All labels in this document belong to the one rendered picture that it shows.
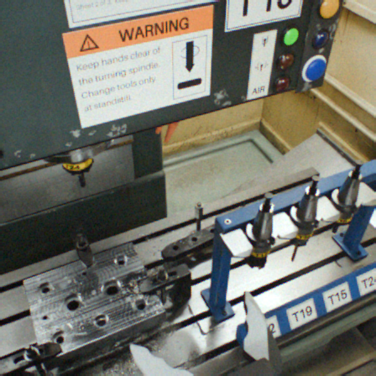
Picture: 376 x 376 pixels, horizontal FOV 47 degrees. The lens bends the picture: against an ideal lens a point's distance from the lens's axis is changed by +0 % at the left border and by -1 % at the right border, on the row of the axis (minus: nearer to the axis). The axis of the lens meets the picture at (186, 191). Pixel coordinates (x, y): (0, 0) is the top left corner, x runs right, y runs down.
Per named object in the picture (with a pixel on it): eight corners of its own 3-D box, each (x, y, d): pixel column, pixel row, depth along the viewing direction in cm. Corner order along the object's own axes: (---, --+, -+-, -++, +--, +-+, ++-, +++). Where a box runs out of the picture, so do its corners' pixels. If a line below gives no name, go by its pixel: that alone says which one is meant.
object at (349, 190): (351, 189, 96) (359, 166, 91) (361, 203, 93) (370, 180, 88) (332, 192, 95) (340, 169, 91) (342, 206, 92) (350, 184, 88)
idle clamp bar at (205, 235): (244, 237, 128) (246, 222, 124) (168, 274, 119) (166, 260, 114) (234, 226, 131) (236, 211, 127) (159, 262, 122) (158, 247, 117)
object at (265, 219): (262, 219, 90) (267, 196, 85) (277, 232, 87) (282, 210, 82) (246, 228, 88) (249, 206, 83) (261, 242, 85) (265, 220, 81)
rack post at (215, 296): (235, 315, 110) (247, 242, 89) (216, 323, 108) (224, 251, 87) (216, 284, 116) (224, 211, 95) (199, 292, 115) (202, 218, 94)
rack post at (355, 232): (368, 255, 123) (404, 180, 102) (353, 262, 122) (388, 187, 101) (345, 231, 130) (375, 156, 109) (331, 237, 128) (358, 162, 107)
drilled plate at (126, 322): (166, 321, 104) (165, 310, 101) (47, 372, 96) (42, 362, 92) (133, 253, 119) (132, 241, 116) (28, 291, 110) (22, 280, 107)
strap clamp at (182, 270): (191, 296, 114) (192, 263, 103) (145, 315, 110) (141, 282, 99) (185, 286, 116) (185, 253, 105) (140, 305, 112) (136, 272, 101)
